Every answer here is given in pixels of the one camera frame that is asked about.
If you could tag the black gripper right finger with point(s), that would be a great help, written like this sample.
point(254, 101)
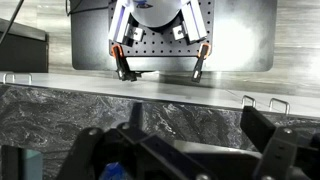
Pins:
point(286, 153)

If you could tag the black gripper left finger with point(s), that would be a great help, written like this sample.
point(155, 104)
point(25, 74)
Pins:
point(143, 156)

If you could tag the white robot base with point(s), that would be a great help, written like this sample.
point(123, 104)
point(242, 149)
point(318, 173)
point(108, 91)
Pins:
point(155, 14)

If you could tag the orange black left clamp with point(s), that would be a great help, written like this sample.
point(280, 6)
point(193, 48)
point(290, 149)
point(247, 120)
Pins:
point(123, 70)

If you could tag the orange black clamp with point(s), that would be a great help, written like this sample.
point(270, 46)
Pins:
point(202, 55)
point(123, 70)

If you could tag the black marble countertop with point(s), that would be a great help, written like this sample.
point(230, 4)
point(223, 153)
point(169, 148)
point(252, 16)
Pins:
point(38, 127)

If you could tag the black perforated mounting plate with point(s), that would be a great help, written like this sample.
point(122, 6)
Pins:
point(167, 41)

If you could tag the orange black right clamp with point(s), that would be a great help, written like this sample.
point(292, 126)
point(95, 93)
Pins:
point(202, 55)

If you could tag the dark floor mat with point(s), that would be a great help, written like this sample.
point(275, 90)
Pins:
point(243, 38)

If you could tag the black box on left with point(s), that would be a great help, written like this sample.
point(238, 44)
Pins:
point(25, 49)

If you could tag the metal handle far right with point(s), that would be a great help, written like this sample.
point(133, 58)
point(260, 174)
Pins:
point(276, 103)

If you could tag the metal handle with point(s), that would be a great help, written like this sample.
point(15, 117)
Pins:
point(16, 75)
point(276, 103)
point(248, 101)

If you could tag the metal handle middle right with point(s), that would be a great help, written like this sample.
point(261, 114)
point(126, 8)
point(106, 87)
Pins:
point(248, 101)

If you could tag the metal handle far left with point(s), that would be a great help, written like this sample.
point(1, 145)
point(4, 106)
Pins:
point(16, 75)

